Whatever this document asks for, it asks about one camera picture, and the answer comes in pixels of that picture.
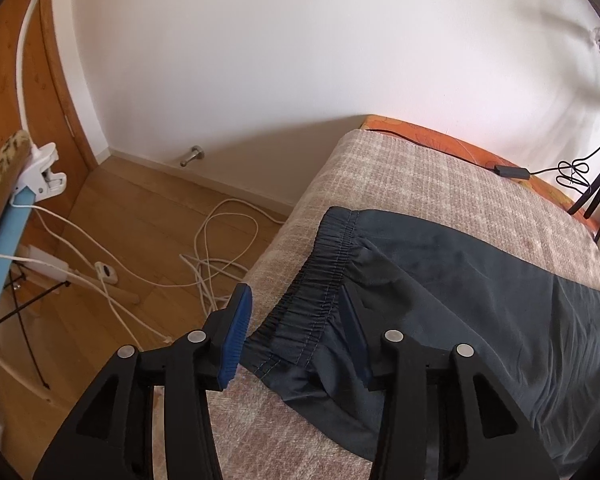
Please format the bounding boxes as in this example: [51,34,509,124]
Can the black inline cable controller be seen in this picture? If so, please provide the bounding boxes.
[493,162,532,179]

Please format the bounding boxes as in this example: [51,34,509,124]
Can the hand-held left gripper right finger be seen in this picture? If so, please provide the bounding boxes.
[337,285,549,480]

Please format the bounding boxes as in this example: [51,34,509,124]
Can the black ring light cable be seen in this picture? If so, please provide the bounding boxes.
[365,127,600,192]

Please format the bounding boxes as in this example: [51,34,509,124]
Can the dark grey pants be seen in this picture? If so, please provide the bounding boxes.
[242,206,600,480]

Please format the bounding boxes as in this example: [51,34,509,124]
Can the white power strip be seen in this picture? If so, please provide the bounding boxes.
[26,244,72,282]

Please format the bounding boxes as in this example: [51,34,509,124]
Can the wooden door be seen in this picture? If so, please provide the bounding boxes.
[0,0,104,261]

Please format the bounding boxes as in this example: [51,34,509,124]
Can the orange patterned bedsheet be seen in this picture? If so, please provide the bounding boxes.
[360,115,600,235]

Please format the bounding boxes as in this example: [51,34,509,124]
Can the black wire frame legs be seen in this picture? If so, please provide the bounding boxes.
[0,269,73,391]

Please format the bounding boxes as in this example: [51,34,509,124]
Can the leopard print cushion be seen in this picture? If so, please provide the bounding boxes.
[0,130,34,217]

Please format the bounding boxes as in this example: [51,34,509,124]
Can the white looped cable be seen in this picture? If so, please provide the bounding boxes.
[179,198,287,322]

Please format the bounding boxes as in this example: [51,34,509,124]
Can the beige checked blanket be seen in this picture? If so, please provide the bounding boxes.
[145,129,600,480]

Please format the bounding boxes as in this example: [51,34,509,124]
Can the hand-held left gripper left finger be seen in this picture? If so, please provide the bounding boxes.
[32,282,254,480]

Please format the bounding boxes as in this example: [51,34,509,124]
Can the white cable with inline switch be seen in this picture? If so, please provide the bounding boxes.
[0,206,172,347]

